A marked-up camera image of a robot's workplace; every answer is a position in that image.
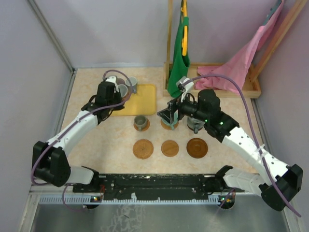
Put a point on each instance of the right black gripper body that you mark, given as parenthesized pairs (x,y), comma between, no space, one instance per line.
(188,108)

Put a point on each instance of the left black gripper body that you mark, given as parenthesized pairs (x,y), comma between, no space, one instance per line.
(117,98)

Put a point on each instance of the pink mug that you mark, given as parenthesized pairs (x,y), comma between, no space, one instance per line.
(123,89)

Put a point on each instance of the dark speckled grey mug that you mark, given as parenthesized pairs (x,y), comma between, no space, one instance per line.
(194,124)

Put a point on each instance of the large brown wooden coaster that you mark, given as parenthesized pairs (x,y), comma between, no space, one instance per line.
(197,148)

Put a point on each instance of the small olive mug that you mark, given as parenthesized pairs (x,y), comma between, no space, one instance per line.
(140,120)

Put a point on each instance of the teal mug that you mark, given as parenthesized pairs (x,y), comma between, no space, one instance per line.
(175,119)

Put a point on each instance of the light wooden coaster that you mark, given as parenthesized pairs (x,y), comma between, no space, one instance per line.
(144,128)

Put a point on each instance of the small orange wooden coaster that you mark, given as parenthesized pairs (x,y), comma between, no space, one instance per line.
(170,148)

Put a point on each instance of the large woven rattan coaster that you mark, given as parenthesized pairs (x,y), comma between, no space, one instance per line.
(143,149)

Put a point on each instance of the purple mug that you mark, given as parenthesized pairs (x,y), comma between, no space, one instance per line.
(120,81)

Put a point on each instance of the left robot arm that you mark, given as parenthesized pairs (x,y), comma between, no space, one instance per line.
(50,159)

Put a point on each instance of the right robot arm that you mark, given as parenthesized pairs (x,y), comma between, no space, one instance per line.
(275,182)

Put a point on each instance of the grey-white mug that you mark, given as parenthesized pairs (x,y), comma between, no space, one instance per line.
(131,84)

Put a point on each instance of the yellow tray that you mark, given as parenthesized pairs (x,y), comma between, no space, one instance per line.
(141,103)

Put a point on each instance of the pink shirt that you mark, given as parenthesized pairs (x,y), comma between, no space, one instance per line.
(238,66)

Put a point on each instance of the green shirt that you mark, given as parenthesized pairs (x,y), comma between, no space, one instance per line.
(181,63)

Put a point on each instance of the yellow hanger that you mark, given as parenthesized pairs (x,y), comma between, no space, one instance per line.
(184,36)

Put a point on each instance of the grey hanger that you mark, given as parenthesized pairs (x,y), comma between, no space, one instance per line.
(273,9)

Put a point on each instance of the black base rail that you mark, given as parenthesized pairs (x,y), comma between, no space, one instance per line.
(151,187)

